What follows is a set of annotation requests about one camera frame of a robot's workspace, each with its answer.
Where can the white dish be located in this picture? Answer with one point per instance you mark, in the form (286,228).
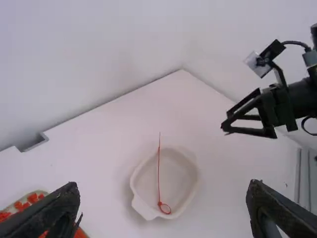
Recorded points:
(173,173)

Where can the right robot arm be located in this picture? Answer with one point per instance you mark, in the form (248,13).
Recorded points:
(304,96)

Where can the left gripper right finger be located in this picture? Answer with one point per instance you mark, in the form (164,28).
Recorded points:
(277,210)

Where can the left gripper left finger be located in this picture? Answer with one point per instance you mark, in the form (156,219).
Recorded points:
(49,213)

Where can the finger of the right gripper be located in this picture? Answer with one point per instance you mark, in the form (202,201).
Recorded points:
(244,102)
(250,132)

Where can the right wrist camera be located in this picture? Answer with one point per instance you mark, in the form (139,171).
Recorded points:
(256,65)

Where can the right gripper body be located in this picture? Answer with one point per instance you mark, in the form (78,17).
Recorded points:
(278,106)

